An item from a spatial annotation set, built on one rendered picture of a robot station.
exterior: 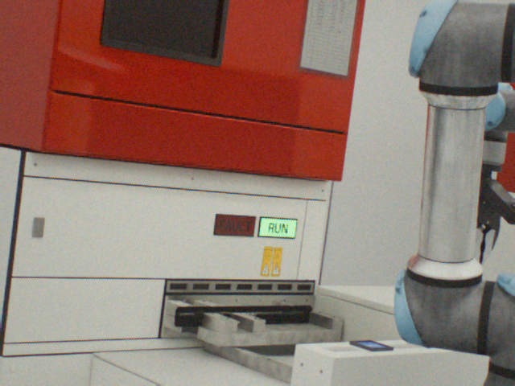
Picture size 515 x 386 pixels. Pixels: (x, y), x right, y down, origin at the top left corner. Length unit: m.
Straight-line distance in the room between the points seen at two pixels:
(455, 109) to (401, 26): 3.35
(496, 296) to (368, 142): 3.20
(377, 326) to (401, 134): 2.60
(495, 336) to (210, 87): 0.90
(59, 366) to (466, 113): 1.03
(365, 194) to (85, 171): 2.81
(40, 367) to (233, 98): 0.69
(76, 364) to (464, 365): 0.78
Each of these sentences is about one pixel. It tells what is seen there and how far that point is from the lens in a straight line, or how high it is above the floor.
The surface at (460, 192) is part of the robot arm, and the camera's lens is 1.58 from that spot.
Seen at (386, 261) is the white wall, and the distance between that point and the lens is 4.97.
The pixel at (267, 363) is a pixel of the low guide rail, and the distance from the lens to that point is 2.18.
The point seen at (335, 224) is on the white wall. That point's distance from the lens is 4.69.
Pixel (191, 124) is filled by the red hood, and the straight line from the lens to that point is 2.19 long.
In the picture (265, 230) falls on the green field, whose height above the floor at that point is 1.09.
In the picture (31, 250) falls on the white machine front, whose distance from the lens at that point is 2.09.
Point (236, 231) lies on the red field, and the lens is 2.36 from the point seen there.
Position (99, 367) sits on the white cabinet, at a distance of 2.19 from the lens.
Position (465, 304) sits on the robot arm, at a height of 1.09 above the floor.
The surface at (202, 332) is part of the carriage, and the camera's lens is 2.28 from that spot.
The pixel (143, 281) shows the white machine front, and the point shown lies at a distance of 2.24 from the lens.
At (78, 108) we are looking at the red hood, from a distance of 2.04.
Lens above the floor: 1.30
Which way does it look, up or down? 3 degrees down
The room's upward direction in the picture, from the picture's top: 7 degrees clockwise
